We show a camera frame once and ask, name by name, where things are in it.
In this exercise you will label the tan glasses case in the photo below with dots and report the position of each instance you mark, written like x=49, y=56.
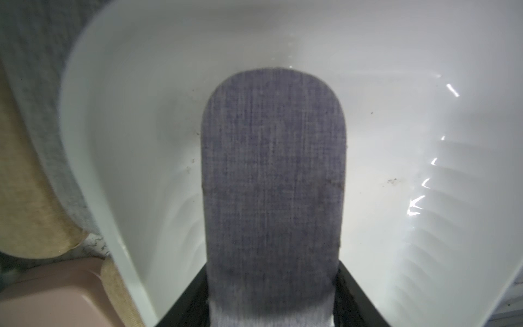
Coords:
x=34, y=225
x=118, y=294

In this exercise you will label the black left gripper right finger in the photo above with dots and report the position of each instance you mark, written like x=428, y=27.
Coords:
x=352, y=307

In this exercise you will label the pink glasses case right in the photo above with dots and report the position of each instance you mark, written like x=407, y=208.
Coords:
x=68, y=293

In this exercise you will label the grey fabric glasses case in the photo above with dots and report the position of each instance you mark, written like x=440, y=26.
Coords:
x=36, y=39

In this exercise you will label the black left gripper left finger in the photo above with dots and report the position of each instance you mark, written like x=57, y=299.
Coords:
x=192, y=308

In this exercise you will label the white plastic storage tray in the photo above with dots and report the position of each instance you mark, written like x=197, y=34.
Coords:
x=432, y=97

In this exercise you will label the purple fabric glasses case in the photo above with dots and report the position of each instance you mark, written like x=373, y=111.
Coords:
x=273, y=154

